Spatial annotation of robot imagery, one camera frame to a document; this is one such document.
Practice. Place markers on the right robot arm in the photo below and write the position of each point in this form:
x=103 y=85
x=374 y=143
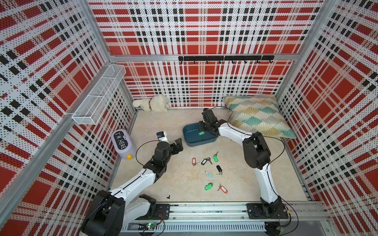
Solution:
x=257 y=155

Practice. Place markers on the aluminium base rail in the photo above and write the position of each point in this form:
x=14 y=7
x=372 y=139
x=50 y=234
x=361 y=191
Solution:
x=294 y=219

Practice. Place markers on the black key tag with key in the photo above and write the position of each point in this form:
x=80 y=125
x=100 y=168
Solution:
x=219 y=169

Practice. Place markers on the teal plastic storage box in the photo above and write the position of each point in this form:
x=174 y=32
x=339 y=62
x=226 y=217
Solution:
x=192 y=139

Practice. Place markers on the small circuit board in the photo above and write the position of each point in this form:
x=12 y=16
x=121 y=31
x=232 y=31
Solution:
x=146 y=226

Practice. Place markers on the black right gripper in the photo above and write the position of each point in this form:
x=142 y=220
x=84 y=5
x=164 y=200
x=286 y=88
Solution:
x=201 y=126

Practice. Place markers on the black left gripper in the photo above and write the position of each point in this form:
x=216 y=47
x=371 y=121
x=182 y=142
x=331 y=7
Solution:
x=175 y=150

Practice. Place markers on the light mint key tag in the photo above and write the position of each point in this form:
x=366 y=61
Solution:
x=209 y=175

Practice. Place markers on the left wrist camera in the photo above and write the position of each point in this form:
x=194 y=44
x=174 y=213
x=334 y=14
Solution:
x=162 y=136

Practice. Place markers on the red key tag with key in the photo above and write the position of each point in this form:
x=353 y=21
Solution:
x=223 y=189

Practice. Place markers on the green key tag with key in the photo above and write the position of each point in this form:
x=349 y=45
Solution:
x=215 y=157

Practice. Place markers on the fan pattern cushion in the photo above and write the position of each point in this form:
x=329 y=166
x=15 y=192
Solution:
x=258 y=113

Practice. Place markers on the black tag with white label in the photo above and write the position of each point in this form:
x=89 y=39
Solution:
x=204 y=161

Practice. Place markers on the black wall hook rail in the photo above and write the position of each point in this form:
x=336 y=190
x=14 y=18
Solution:
x=256 y=58

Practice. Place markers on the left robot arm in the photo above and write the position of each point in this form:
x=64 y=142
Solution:
x=112 y=210

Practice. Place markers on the white plush toy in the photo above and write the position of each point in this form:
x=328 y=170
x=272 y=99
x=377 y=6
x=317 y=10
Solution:
x=157 y=104

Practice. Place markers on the white wire wall basket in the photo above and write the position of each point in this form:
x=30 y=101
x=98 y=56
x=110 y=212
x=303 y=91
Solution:
x=93 y=106

